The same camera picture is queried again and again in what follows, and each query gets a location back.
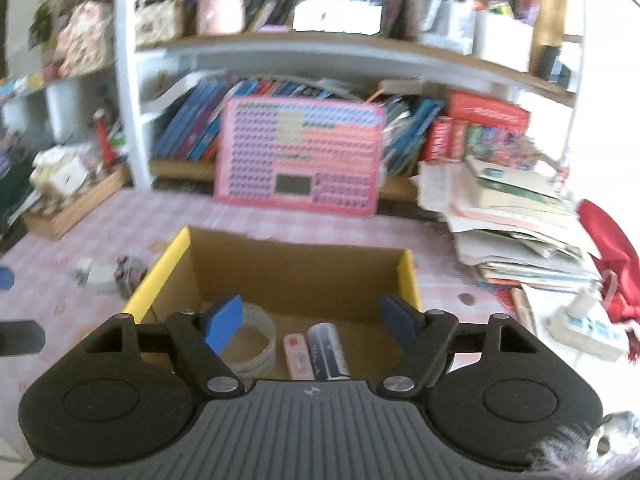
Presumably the pink keyboard learning board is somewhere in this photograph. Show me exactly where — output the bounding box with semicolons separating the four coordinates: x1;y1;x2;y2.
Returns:
214;97;387;218

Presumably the red cloth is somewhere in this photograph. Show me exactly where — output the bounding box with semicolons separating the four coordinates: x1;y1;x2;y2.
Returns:
577;200;640;336

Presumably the pile of papers and books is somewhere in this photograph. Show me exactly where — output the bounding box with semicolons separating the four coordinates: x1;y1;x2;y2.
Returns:
410;157;601;293

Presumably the white power strip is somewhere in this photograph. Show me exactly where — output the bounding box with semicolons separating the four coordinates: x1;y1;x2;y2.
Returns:
545;305;631;363

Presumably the small grey toy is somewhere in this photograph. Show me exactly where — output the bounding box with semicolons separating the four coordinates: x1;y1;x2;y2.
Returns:
114;256;148;298

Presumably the wooden tray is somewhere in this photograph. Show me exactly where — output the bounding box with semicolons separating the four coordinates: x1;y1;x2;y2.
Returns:
22;165;132;241

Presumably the colourful decorated box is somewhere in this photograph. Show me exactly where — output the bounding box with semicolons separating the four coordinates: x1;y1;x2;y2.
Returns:
462;125;541;163

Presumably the red bottle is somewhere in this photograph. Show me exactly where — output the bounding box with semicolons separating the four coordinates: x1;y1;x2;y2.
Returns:
94;109;117;166

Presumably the white tape roll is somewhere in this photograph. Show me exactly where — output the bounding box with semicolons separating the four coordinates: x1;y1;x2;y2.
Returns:
220;302;277;381

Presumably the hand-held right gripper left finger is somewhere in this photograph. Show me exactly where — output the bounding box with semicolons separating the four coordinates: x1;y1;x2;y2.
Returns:
80;294;246;395

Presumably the row of blue books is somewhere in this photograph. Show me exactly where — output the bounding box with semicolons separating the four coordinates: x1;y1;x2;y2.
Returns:
150;77;341;163
380;95;446;176

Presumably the white bag with pearl handle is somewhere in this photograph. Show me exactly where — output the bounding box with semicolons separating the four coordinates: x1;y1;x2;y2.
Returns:
134;0;183;46

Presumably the white side shelf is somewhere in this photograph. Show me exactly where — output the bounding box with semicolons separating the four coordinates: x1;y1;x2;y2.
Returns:
0;60;123;161

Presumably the black box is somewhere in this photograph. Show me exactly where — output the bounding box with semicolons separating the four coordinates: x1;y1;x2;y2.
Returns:
537;45;573;86

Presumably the white rectangular card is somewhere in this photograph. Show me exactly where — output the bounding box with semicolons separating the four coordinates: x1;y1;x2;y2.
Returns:
292;0;383;33

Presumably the grey fluffy garment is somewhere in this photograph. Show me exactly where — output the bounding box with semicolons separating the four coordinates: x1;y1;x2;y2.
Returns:
525;410;640;480

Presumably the thick pale book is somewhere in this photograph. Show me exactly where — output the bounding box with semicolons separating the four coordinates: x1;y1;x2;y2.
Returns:
467;157;561;211

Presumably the white storage box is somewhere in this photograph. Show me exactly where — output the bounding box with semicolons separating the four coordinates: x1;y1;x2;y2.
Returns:
472;7;533;73

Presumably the floral bag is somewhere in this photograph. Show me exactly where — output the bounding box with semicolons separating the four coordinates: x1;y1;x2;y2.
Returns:
55;0;113;78

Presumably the white charger plug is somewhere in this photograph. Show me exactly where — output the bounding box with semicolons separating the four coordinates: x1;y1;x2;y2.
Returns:
570;280;603;318

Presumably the row of small colourful boxes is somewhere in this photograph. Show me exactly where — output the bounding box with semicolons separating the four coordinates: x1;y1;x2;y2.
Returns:
0;72;48;101

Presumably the small red box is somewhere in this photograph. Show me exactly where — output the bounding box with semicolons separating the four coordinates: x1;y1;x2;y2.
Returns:
425;116;454;162

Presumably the pink checked tablecloth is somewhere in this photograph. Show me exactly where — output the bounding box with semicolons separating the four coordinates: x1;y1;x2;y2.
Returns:
0;187;576;461

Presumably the dark cloth pile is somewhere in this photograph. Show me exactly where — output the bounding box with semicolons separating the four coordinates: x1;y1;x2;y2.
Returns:
0;160;36;251

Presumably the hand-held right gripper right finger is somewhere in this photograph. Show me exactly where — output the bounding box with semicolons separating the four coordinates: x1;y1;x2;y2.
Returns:
376;294;556;400

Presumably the yellow cardboard box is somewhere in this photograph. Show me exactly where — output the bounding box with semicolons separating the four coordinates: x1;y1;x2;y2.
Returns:
122;226;423;383

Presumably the tissue pack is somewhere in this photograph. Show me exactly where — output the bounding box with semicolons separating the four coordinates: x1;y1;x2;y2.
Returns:
29;146;91;196

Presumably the large red book box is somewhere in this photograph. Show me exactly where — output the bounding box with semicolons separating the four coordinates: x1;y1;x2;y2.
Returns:
445;91;531;133

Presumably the small dark spray bottle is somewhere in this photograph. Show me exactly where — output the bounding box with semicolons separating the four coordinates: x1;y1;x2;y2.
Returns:
306;322;351;381

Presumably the pink stubby tube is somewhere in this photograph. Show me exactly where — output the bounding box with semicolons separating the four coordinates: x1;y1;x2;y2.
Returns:
283;332;316;381

